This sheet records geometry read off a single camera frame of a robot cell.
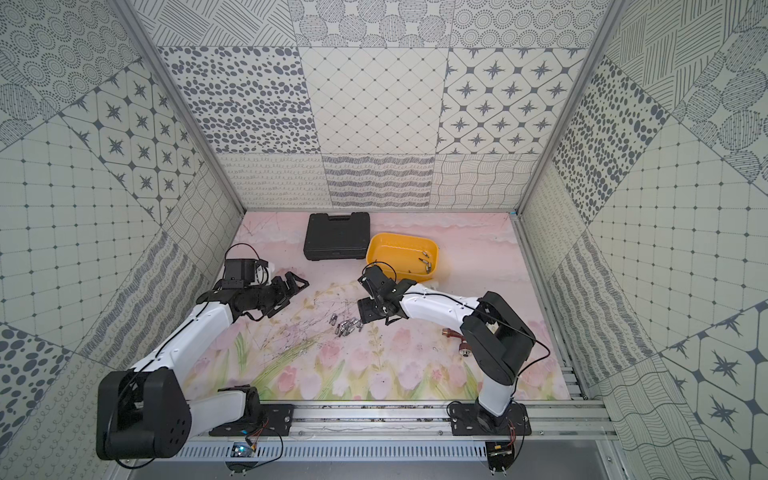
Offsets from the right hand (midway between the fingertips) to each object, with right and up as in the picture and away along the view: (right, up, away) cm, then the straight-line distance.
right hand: (374, 312), depth 88 cm
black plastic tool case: (-15, +23, +20) cm, 33 cm away
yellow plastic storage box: (+13, +15, +19) cm, 28 cm away
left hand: (-22, +8, -3) cm, 24 cm away
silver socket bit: (-13, -3, +4) cm, 14 cm away
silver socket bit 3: (+18, +13, +15) cm, 27 cm away
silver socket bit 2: (-9, -5, +1) cm, 11 cm away
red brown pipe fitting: (+26, -9, -5) cm, 28 cm away
